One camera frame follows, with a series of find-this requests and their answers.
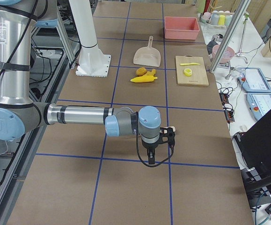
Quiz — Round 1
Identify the pink bowl on scale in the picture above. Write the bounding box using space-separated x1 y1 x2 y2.
212 45 235 63

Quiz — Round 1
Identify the brown toy potato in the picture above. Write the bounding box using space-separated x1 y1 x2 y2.
136 67 147 76

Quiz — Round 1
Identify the lower blue teach pendant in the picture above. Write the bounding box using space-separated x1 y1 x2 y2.
246 93 271 121

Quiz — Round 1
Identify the yellow lemon slice toy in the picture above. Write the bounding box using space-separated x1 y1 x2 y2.
183 68 192 77

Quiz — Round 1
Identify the upper blue teach pendant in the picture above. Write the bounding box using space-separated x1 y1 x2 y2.
238 67 271 93

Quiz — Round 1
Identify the yellow plastic cup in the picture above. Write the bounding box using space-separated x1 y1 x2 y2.
218 15 226 26

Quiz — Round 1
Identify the tan toy ginger root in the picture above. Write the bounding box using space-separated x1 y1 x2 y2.
145 69 156 76

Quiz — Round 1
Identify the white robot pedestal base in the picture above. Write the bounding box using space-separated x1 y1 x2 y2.
69 0 111 77

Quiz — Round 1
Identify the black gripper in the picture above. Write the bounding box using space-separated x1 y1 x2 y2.
147 129 175 165

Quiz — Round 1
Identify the wooden cutting board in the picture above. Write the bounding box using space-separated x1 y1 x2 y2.
175 56 209 86

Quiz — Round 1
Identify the blue teach pendant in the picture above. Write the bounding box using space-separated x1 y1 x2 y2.
238 67 271 93
246 93 271 121

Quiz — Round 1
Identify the pink plastic bin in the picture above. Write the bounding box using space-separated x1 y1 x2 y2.
164 16 200 40

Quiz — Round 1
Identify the yellow plastic knife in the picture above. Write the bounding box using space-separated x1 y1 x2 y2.
180 62 201 66

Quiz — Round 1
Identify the yellow toy corn cob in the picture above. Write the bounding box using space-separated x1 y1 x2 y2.
130 75 158 83

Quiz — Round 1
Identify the black monitor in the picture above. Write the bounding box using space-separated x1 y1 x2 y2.
233 108 271 211

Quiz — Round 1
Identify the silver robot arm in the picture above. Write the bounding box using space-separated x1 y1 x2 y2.
0 0 175 167

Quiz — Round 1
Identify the beige plastic dustpan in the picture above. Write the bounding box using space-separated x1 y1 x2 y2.
133 36 161 68

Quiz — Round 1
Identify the aluminium frame post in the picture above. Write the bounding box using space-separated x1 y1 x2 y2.
209 0 251 74

